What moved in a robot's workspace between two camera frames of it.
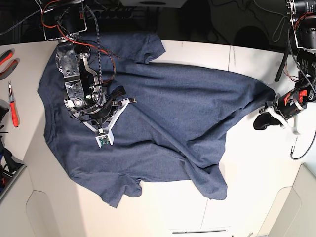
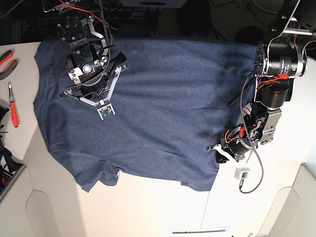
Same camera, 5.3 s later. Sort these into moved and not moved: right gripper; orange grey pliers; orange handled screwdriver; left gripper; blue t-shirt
Moved: blue t-shirt; right gripper; left gripper
Not moved: orange grey pliers; orange handled screwdriver
